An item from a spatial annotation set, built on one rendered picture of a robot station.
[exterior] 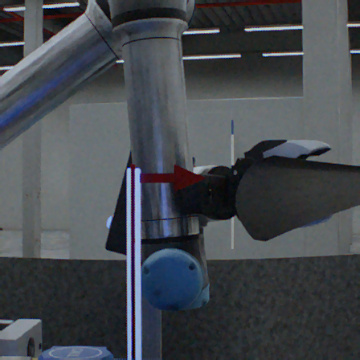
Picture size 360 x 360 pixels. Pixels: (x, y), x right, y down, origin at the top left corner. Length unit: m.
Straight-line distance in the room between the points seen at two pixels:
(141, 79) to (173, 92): 0.04
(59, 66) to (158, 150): 0.24
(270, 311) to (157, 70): 1.66
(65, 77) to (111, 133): 5.99
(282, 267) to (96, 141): 4.80
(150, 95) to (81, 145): 6.26
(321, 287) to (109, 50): 1.66
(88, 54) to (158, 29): 0.17
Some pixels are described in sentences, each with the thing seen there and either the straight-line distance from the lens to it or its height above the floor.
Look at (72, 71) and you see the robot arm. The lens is 1.03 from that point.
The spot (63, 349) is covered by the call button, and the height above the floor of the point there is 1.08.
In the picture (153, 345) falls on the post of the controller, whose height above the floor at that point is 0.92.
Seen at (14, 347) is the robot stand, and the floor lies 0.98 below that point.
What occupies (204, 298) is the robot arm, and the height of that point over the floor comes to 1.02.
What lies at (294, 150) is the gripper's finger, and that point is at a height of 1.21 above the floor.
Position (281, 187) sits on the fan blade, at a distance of 0.61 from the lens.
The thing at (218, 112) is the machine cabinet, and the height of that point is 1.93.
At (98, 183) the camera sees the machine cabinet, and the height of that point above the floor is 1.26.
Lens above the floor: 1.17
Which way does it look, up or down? 1 degrees up
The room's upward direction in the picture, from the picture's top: straight up
